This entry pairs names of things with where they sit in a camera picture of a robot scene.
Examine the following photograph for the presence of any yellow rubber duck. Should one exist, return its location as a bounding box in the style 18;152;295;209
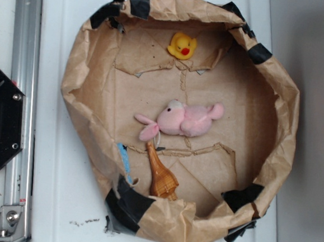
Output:
167;32;198;60

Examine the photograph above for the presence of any metal corner bracket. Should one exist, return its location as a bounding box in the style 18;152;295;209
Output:
0;205;25;242

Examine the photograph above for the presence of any blue sponge strip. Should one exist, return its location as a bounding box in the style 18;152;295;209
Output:
117;143;134;185

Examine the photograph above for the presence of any brown paper bag bin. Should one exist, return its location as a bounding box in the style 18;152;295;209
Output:
61;0;300;242

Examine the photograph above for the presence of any brown wooden vase toy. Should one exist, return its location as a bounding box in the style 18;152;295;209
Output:
146;141;179;201

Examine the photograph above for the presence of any pink plush bunny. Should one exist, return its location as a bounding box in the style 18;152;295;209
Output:
134;99;224;141

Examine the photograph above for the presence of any aluminium extrusion rail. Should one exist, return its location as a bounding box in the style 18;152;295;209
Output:
3;0;43;242

